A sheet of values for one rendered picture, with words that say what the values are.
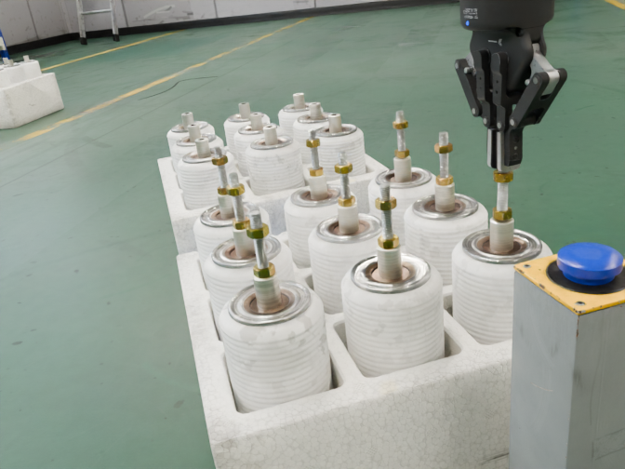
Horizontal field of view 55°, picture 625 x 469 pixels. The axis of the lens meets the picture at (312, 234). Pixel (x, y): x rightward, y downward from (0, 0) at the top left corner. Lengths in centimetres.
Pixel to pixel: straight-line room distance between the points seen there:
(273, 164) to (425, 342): 53
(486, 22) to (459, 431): 36
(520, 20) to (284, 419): 37
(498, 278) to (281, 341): 21
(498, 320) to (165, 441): 45
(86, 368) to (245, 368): 50
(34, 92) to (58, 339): 223
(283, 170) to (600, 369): 69
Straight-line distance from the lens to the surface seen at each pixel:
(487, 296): 59
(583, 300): 41
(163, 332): 103
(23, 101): 316
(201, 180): 100
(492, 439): 63
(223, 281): 62
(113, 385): 95
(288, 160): 102
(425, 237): 68
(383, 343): 56
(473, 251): 60
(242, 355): 53
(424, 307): 55
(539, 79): 51
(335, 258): 64
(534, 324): 45
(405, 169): 80
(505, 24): 52
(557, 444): 48
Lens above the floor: 52
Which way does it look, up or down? 24 degrees down
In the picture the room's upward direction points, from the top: 7 degrees counter-clockwise
